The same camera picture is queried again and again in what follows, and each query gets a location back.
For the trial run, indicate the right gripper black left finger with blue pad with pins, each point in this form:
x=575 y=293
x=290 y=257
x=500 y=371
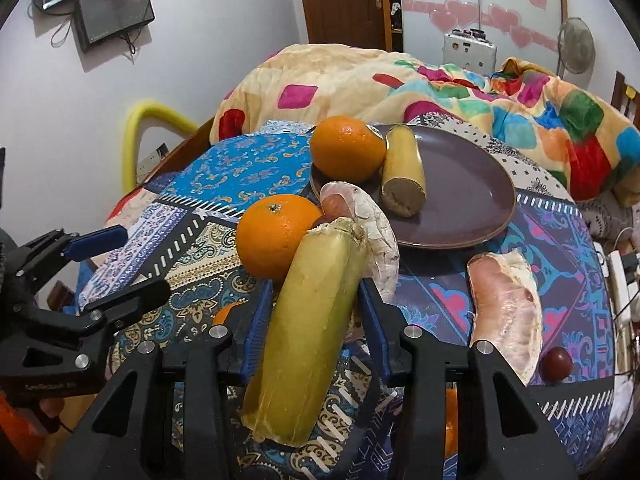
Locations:
x=162 y=415

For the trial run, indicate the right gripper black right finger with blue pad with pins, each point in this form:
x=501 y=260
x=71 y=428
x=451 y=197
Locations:
x=501 y=432

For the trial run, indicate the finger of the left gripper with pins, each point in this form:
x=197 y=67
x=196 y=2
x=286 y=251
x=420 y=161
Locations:
x=51 y=251
x=126 y=306

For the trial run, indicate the pomelo wedge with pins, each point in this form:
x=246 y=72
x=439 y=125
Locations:
x=507 y=309
x=343 y=199

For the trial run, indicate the small tangerine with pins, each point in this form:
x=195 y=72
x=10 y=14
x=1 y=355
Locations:
x=221 y=316

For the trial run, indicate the plain orange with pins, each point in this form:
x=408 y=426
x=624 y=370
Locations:
x=269 y=233

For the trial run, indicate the orange with sticker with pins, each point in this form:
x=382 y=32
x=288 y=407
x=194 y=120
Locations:
x=346 y=148

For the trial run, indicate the dark red plum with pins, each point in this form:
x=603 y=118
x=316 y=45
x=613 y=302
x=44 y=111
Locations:
x=555 y=365

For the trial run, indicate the yellow foam tube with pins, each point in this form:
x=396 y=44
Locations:
x=132 y=135

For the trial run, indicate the dark purple plate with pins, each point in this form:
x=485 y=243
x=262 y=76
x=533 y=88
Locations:
x=469 y=196

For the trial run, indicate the colourful patchwork blanket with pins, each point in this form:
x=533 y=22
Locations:
x=588 y=145

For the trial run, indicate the white box device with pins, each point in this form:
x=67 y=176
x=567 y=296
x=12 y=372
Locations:
x=470 y=49

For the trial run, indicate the wooden headboard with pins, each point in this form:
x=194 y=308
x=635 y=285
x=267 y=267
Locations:
x=626 y=99

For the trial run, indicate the standing electric fan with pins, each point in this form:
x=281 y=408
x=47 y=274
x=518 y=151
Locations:
x=576 y=48

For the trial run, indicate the brown wooden door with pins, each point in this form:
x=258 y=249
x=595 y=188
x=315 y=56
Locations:
x=357 y=23

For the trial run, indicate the white wardrobe with hearts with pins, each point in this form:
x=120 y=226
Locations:
x=525 y=29

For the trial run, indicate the small dark wall monitor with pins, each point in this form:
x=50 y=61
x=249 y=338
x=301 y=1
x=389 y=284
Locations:
x=97 y=21

